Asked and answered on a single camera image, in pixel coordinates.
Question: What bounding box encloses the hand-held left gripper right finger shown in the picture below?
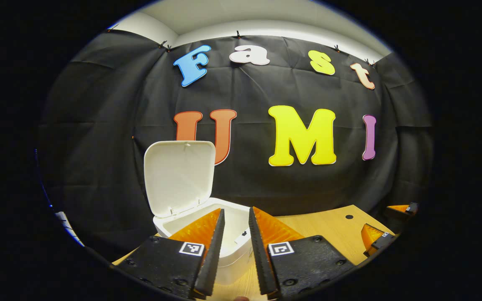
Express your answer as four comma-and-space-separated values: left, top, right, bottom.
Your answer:
248, 206, 355, 300

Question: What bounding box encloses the wooden desktop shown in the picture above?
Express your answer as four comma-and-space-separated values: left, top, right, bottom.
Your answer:
111, 204, 396, 301

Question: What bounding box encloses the black backdrop cloth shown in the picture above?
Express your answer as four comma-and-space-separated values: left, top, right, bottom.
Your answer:
36, 29, 434, 260

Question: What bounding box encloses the white desktop garbage bin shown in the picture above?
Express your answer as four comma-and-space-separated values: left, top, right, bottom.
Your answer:
144, 140, 255, 287

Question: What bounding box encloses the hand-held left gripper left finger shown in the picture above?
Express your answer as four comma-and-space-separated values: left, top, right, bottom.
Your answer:
113, 208, 226, 300

